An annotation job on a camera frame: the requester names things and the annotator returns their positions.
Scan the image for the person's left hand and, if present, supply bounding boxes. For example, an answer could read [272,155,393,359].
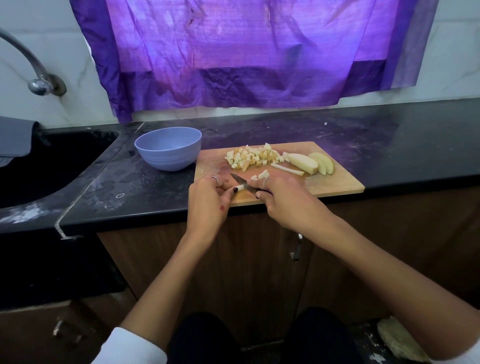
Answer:
[185,174,237,245]

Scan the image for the person's right hand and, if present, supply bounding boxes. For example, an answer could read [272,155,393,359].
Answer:
[247,169,336,235]

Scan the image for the potato slice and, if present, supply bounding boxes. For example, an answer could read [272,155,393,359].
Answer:
[309,151,336,177]
[282,151,320,176]

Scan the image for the black handled knife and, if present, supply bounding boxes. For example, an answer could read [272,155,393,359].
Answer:
[229,172,273,198]

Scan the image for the pile of diced potato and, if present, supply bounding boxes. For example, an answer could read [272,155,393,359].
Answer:
[225,142,285,173]

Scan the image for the blue bowl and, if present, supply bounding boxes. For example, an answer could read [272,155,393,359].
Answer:
[134,126,204,173]

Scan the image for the person's left forearm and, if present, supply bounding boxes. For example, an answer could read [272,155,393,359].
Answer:
[120,228,219,352]

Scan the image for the person's dark trousers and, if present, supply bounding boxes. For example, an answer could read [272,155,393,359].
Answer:
[166,306,369,364]

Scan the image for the wooden cutting board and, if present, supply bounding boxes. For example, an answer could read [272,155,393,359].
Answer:
[193,141,366,208]

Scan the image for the purple cloth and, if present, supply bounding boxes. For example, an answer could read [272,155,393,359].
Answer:
[69,0,441,125]

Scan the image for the dark sink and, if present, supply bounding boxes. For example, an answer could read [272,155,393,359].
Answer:
[0,129,120,211]

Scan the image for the plastic bags on floor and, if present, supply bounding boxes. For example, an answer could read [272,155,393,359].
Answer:
[375,315,432,364]

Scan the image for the grey cloth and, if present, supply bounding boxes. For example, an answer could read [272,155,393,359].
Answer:
[0,115,42,168]

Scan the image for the metal faucet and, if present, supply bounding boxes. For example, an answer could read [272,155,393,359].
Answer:
[0,27,68,97]

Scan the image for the metal cabinet handle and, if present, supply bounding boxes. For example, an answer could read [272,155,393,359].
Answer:
[289,232,306,264]

